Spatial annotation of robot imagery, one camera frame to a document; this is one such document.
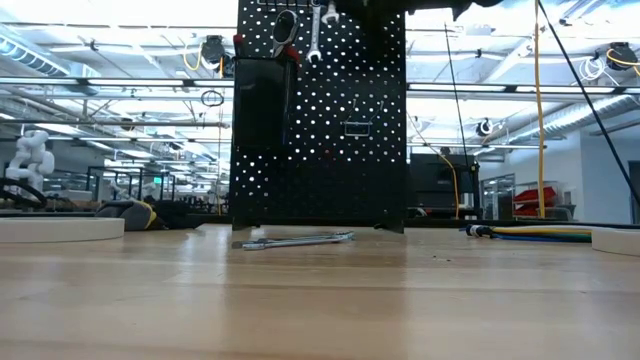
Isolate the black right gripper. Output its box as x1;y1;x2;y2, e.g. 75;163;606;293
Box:
349;0;504;36

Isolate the black plastic tool cup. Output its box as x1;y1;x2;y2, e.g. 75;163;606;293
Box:
232;54;300;150

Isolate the black cabinet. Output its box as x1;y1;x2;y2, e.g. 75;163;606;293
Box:
408;153;479;221

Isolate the black metal pegboard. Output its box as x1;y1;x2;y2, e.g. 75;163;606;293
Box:
229;0;407;234

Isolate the black beam with light strips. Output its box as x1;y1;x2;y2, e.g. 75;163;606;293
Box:
0;75;640;96

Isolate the red storage bin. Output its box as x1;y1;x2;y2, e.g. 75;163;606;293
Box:
514;187;559;217

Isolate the grey black work glove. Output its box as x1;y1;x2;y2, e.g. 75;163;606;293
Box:
94;199;201;231

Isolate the white masking tape roll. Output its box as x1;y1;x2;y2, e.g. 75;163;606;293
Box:
590;227;640;258

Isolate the metal wire tool rail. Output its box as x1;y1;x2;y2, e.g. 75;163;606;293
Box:
257;0;346;14

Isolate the thin black hanging cable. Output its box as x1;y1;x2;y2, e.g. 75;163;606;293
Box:
442;22;471;221

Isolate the yellow curved hose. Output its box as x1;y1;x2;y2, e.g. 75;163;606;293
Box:
407;113;460;220

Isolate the black oval cable ring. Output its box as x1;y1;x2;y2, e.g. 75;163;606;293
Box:
200;89;225;108

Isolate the yellow reel hose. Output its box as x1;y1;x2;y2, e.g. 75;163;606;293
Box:
182;42;204;72

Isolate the white coiled ceiling cable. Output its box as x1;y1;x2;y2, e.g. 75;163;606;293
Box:
578;56;609;82

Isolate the yellow extension cord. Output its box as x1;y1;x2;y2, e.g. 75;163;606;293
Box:
532;0;547;220

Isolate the black aluminium table frame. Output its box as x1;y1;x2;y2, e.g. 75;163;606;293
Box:
0;209;640;230

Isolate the multicolour wire harness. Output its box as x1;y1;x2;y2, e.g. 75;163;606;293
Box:
464;224;594;245

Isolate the black hose loop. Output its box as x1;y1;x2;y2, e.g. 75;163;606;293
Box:
0;177;50;209

